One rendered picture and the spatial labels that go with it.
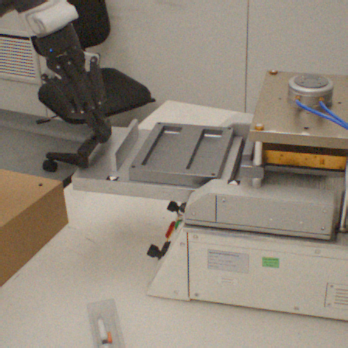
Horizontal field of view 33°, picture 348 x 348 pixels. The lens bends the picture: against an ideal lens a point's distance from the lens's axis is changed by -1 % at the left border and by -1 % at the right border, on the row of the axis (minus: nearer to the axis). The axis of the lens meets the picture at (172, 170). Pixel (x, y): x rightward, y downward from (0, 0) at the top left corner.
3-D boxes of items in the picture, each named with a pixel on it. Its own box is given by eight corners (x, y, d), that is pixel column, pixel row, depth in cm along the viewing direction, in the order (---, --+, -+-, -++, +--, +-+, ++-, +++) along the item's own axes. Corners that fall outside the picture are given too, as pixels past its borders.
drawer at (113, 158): (241, 152, 126) (243, 119, 122) (224, 210, 107) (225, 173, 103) (110, 141, 132) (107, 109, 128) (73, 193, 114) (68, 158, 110)
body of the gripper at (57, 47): (78, 17, 111) (99, 61, 115) (42, 31, 114) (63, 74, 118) (63, 29, 105) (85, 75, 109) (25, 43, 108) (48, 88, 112)
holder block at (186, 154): (233, 138, 123) (234, 127, 122) (217, 189, 107) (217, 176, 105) (157, 131, 127) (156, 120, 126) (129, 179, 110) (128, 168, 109)
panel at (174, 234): (182, 204, 141) (214, 144, 131) (147, 288, 116) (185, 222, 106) (174, 200, 141) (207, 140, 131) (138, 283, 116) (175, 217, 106)
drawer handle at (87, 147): (112, 133, 127) (110, 116, 125) (87, 168, 114) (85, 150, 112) (103, 133, 127) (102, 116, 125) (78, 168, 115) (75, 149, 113)
